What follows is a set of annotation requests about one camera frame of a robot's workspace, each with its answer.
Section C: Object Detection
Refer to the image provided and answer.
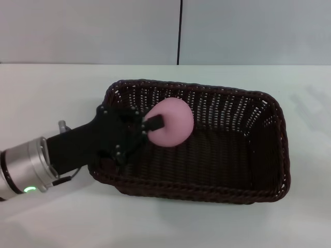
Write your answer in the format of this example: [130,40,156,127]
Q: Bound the dark brown woven basket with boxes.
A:
[87,79,292,205]

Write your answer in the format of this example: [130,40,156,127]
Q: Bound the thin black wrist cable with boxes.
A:
[51,166,83,187]

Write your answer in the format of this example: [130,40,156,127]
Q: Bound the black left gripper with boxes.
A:
[46,105,165,178]

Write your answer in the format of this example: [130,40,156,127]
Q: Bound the black vertical wall strip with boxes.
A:
[176,0,183,65]

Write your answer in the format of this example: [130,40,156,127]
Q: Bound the pink toy peach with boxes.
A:
[143,98,194,149]

